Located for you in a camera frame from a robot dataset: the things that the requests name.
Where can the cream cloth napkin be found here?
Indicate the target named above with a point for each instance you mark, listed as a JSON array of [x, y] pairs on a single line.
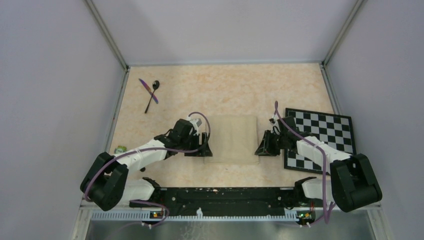
[[233, 140]]

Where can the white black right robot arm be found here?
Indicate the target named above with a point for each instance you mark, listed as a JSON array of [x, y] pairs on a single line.
[[352, 184]]

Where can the black spoon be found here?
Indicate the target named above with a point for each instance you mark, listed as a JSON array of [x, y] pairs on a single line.
[[155, 86]]

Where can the green white small package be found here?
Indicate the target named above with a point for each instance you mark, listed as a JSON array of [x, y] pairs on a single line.
[[120, 149]]

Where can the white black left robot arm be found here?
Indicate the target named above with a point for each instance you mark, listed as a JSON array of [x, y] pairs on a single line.
[[105, 182]]

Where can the iridescent purple knife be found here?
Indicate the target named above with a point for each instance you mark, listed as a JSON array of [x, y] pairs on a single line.
[[149, 90]]

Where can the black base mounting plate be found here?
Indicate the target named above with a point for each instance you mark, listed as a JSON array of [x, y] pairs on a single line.
[[231, 201]]

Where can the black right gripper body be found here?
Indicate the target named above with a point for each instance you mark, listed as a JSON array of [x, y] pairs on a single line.
[[278, 143]]

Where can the aluminium front rail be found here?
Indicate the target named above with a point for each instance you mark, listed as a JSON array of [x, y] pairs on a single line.
[[133, 208]]

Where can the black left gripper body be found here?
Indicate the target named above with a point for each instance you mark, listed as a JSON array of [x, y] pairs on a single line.
[[191, 142]]

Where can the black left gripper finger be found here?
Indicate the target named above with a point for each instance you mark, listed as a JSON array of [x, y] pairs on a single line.
[[201, 153], [205, 148]]

